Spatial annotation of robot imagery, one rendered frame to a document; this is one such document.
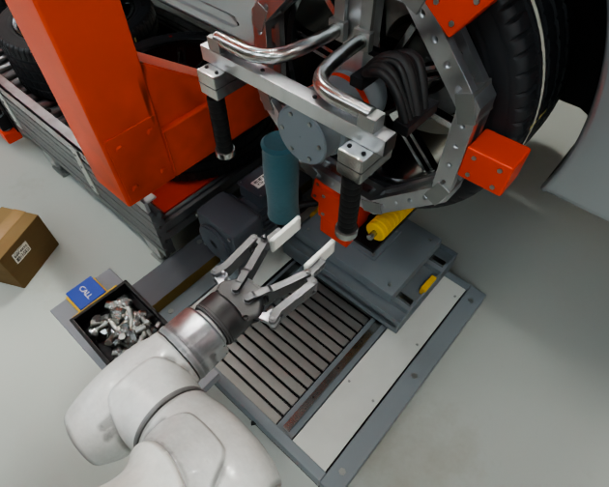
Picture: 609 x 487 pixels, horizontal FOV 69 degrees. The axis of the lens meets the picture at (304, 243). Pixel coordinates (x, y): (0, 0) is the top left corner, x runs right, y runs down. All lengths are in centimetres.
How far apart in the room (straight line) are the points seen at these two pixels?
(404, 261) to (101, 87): 99
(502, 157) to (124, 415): 70
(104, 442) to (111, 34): 78
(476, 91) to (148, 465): 70
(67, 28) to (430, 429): 137
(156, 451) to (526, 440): 126
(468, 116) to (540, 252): 122
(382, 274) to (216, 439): 102
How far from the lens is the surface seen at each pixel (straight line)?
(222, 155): 99
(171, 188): 167
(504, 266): 188
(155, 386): 57
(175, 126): 125
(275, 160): 104
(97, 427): 60
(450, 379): 157
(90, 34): 105
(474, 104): 81
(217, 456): 50
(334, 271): 152
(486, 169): 87
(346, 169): 72
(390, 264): 147
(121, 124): 115
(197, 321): 62
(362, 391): 141
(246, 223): 132
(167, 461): 49
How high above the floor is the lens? 140
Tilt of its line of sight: 52 degrees down
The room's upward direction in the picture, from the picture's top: straight up
